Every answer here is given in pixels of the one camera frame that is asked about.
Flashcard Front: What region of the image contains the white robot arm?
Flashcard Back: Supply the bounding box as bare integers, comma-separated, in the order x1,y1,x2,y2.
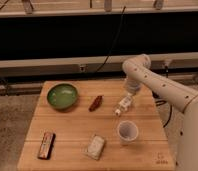
122,54,198,171

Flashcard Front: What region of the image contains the green ceramic bowl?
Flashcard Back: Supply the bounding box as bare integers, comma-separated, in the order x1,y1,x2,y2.
47,83,78,110

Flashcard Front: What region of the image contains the red chili pepper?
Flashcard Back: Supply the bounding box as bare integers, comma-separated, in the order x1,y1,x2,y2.
89,95,103,112

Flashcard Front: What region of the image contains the clear plastic cup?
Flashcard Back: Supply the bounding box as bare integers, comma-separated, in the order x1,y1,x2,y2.
117,120,139,145

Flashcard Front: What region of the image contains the wooden board table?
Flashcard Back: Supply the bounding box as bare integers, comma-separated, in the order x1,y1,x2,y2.
17,80,174,171

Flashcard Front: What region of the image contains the brown chocolate bar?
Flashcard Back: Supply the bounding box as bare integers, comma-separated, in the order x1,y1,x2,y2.
37,132,56,160

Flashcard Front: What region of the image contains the black hanging cable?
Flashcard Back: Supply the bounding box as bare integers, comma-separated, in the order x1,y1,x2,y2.
93,5,127,74

